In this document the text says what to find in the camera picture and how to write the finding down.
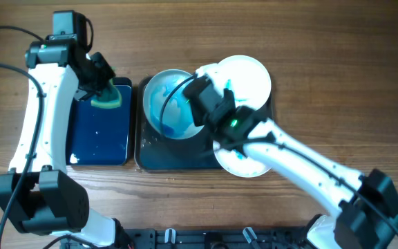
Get green yellow sponge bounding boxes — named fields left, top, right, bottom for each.
left=91, top=79, right=122, bottom=109

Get white plate blue stains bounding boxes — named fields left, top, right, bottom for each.
left=142, top=69, right=203, bottom=140

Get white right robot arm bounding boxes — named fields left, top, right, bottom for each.
left=182, top=64, right=398, bottom=248

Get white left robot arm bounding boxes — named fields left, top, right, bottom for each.
left=0, top=40, right=133, bottom=248

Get dark blue water tray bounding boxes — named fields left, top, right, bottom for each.
left=66, top=77, right=133, bottom=165

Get dark grey work tray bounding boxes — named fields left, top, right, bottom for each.
left=134, top=77, right=222, bottom=172

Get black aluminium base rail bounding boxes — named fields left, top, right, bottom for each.
left=59, top=226, right=324, bottom=249

